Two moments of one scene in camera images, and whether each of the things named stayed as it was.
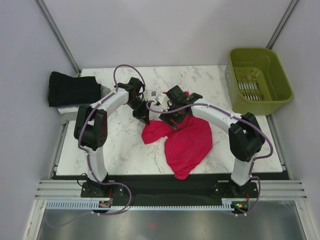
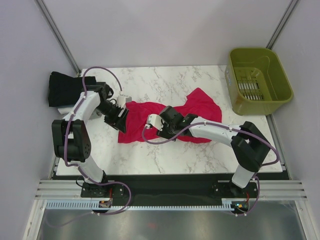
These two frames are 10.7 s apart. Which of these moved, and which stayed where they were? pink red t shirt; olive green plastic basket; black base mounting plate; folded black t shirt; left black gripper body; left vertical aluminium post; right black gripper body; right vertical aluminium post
Moved: pink red t shirt; left black gripper body; right black gripper body
Stayed: folded black t shirt; olive green plastic basket; black base mounting plate; right vertical aluminium post; left vertical aluminium post
